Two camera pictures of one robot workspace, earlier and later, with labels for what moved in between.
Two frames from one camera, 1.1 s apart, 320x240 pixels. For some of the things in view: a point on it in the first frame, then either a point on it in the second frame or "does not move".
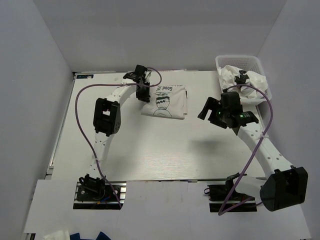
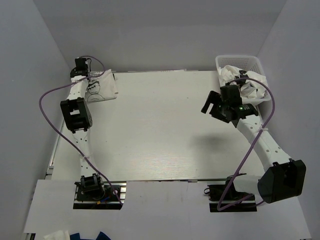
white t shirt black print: [230, 76] does not move
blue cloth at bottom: [101, 236] does not move
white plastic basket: [246, 63] does not move
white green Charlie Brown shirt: [167, 100] → [101, 87]
